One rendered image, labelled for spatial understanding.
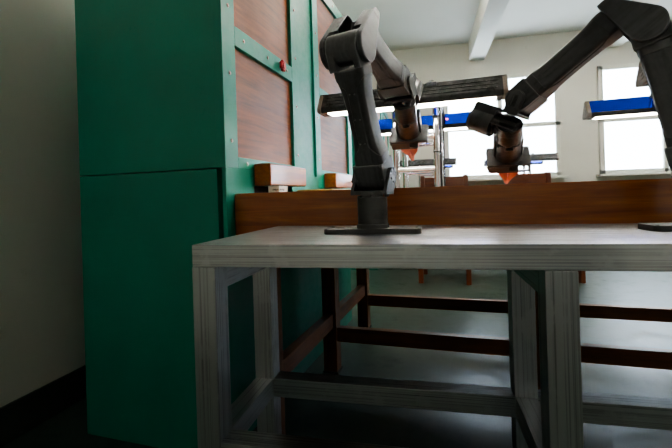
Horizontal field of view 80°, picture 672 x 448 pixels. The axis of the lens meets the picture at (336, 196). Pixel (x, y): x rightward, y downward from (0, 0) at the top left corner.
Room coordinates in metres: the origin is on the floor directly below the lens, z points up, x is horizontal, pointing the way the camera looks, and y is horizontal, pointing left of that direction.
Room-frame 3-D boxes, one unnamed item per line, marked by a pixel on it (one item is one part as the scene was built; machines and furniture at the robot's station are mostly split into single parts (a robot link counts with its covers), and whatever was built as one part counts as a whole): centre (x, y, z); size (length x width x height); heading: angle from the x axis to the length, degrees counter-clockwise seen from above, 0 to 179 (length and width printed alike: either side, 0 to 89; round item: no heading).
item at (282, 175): (1.42, 0.19, 0.83); 0.30 x 0.06 x 0.07; 162
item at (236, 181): (1.87, 0.36, 0.42); 1.36 x 0.55 x 0.84; 162
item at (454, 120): (1.88, -0.42, 1.08); 0.62 x 0.08 x 0.07; 72
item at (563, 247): (1.02, -0.42, 0.65); 1.20 x 0.90 x 0.04; 77
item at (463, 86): (1.35, -0.25, 1.08); 0.62 x 0.08 x 0.07; 72
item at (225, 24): (1.87, 0.36, 1.31); 1.36 x 0.55 x 0.95; 162
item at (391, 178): (0.85, -0.08, 0.77); 0.09 x 0.06 x 0.06; 60
